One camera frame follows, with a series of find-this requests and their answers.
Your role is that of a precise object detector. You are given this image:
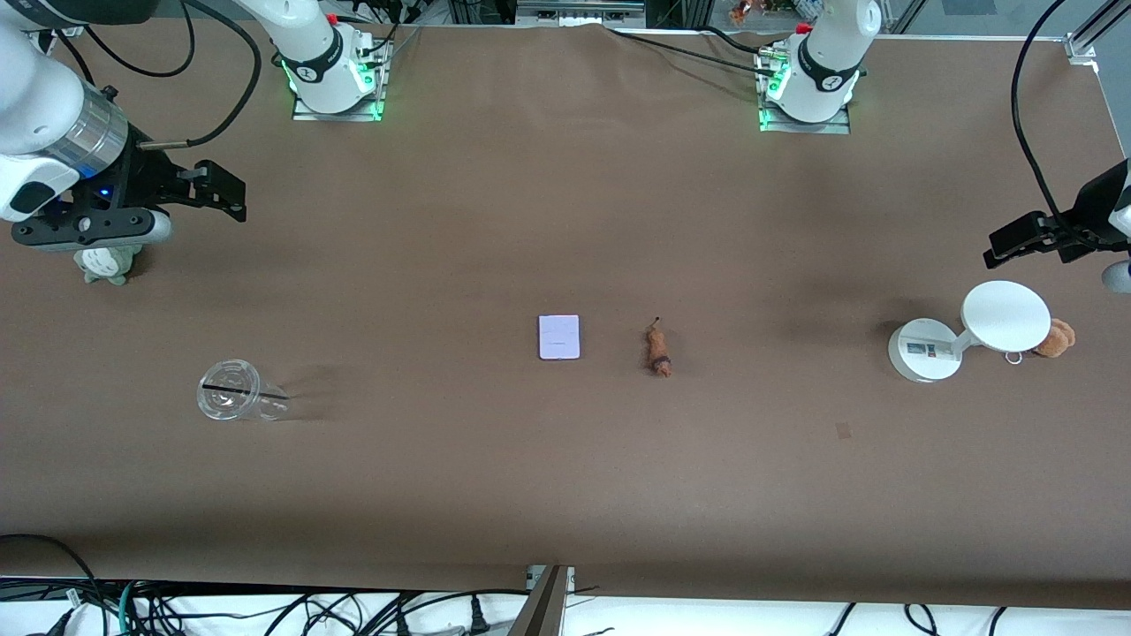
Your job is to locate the thick black floor cable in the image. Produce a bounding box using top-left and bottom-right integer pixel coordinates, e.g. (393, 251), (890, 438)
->
(0, 534), (111, 636)

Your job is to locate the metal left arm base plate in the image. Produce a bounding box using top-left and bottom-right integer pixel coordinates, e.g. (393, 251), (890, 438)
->
(757, 44), (852, 135)

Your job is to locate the brown teddy bear keychain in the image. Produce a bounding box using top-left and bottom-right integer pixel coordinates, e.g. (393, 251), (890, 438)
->
(1006, 318), (1077, 365)

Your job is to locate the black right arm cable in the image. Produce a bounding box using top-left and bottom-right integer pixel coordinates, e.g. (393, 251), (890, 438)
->
(53, 0), (263, 149)

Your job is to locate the black power plug cable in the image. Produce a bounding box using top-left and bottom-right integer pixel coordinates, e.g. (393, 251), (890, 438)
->
(389, 590), (531, 636)

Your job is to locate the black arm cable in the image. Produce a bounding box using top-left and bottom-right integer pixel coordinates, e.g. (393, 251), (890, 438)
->
(1011, 0), (1075, 241)
(53, 0), (263, 149)

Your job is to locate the metal table edge bracket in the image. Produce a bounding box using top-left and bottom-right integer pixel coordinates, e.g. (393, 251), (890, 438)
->
(506, 565), (576, 636)

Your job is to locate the brown table cover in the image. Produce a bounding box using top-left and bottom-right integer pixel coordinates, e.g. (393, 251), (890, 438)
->
(0, 18), (1131, 610)

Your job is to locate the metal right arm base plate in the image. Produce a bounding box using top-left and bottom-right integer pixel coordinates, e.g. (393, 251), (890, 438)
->
(292, 40), (391, 123)

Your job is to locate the white round scale device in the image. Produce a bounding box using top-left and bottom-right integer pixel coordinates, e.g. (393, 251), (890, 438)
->
(888, 280), (1052, 383)

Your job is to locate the clear plastic cup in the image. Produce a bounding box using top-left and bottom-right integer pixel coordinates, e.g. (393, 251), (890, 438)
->
(196, 359), (291, 422)

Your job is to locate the brown lion statue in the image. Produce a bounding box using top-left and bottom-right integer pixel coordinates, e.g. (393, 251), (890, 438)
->
(645, 316), (674, 380)

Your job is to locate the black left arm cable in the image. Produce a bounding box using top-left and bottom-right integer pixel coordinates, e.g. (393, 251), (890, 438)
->
(1011, 0), (1075, 241)

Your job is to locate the grey totoro plush toy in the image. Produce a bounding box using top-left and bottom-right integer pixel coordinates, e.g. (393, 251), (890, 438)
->
(73, 246), (144, 286)

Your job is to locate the black cable on table cover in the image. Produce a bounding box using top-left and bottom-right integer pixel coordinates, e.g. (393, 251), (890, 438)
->
(603, 25), (783, 77)

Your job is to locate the white card pad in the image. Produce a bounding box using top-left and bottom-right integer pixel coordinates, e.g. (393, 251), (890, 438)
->
(538, 314), (581, 361)

